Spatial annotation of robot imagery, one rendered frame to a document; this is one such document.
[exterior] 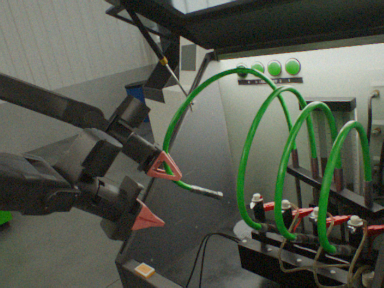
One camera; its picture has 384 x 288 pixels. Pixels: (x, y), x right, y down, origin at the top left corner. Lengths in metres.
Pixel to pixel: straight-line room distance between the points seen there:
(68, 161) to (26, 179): 0.10
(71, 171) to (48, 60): 6.76
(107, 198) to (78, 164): 0.08
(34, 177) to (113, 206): 0.16
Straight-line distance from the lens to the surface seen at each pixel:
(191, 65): 3.74
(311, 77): 1.01
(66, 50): 7.40
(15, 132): 7.11
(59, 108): 0.81
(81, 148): 0.53
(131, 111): 0.81
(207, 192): 0.89
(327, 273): 0.84
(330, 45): 0.94
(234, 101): 1.18
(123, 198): 0.59
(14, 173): 0.45
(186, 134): 1.10
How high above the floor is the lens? 1.53
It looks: 18 degrees down
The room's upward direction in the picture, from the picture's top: 12 degrees counter-clockwise
